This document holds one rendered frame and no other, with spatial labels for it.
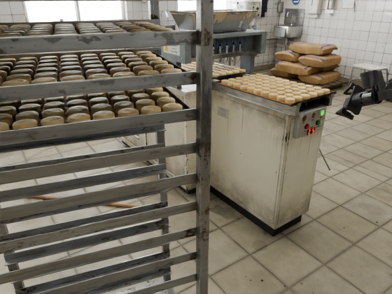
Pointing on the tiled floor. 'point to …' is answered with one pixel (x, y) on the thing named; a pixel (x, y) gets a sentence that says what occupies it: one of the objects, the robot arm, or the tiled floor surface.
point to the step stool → (367, 69)
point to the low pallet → (314, 84)
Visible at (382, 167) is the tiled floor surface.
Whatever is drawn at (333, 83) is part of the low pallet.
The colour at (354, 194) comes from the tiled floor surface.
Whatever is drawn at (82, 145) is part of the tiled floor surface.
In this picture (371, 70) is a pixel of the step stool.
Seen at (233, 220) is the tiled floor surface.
